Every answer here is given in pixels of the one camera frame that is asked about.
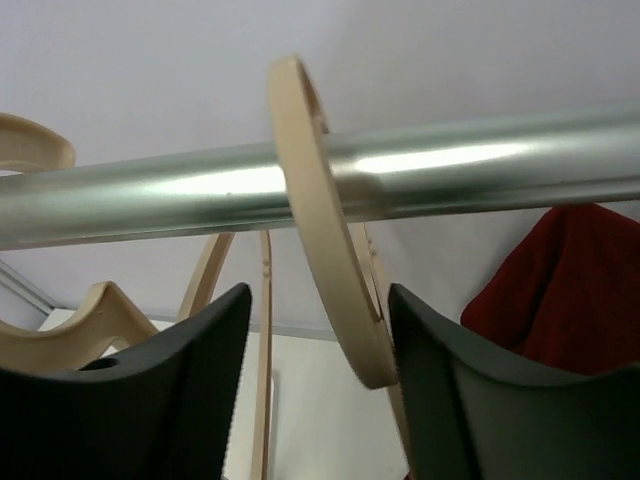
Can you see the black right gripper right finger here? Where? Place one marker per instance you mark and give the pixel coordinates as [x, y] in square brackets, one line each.
[478, 411]

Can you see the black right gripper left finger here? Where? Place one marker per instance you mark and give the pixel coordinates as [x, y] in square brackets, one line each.
[158, 410]

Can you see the beige wooden hanger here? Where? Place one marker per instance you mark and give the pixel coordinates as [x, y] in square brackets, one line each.
[344, 265]
[107, 317]

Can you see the dark maroon t shirt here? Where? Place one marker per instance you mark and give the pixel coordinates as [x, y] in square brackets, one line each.
[568, 295]

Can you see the metal clothes rack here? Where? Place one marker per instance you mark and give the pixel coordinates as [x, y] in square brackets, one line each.
[492, 164]

